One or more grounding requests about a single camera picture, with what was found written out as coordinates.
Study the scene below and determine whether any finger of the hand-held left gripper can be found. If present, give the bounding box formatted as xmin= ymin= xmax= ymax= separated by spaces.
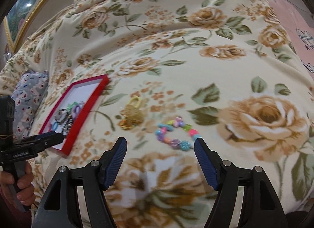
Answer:
xmin=21 ymin=131 xmax=64 ymax=150

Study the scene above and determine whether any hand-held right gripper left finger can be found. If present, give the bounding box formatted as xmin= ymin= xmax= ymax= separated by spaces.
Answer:
xmin=32 ymin=137 xmax=127 ymax=228

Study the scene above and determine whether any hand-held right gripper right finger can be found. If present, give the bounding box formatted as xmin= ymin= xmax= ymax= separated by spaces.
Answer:
xmin=194 ymin=138 xmax=287 ymax=228

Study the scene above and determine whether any black bead bracelet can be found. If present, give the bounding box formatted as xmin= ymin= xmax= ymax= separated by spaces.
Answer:
xmin=60 ymin=117 xmax=74 ymax=136

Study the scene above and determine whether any pastel bead bracelet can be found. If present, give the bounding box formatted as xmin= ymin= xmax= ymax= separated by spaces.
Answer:
xmin=155 ymin=117 xmax=201 ymax=148

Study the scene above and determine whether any orange hair tie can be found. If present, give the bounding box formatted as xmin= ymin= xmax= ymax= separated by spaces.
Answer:
xmin=119 ymin=119 xmax=135 ymax=130

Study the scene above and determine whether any red shallow cardboard box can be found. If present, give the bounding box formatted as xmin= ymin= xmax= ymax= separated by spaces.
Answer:
xmin=39 ymin=74 xmax=110 ymax=156

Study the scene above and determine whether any amber hair claw clip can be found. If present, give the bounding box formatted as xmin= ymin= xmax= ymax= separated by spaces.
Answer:
xmin=120 ymin=106 xmax=144 ymax=124

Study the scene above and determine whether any yellow hair tie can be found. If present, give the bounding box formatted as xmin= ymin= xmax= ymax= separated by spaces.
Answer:
xmin=128 ymin=96 xmax=142 ymax=108

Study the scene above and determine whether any person's left hand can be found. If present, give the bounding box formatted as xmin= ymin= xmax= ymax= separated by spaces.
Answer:
xmin=0 ymin=162 xmax=35 ymax=205

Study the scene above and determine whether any grey bear print pillow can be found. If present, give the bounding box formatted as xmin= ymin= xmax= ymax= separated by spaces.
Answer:
xmin=11 ymin=70 xmax=49 ymax=140

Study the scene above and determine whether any floral fleece blanket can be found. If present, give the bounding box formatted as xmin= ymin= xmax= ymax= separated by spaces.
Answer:
xmin=0 ymin=0 xmax=314 ymax=228

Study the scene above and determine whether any pink heart print bedsheet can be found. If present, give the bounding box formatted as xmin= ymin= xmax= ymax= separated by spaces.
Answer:
xmin=257 ymin=0 xmax=314 ymax=81

